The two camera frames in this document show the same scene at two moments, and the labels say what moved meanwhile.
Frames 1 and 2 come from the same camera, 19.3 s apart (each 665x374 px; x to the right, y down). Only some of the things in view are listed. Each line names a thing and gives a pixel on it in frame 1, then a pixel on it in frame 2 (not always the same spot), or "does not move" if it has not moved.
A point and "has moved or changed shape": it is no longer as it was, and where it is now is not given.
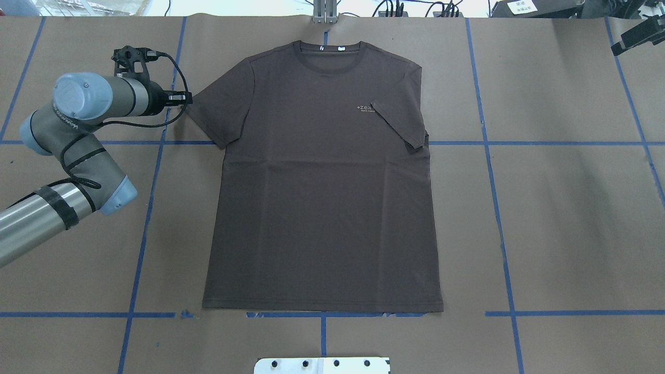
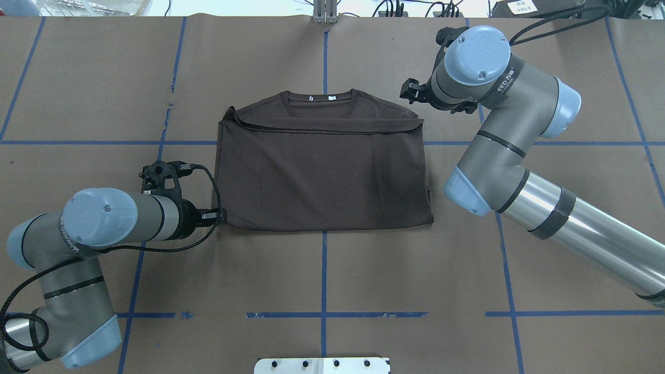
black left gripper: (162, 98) to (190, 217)
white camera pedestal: (322, 365) does not move
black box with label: (537, 9) does not move
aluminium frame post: (324, 11) does not move
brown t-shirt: (324, 202) has moved or changed shape
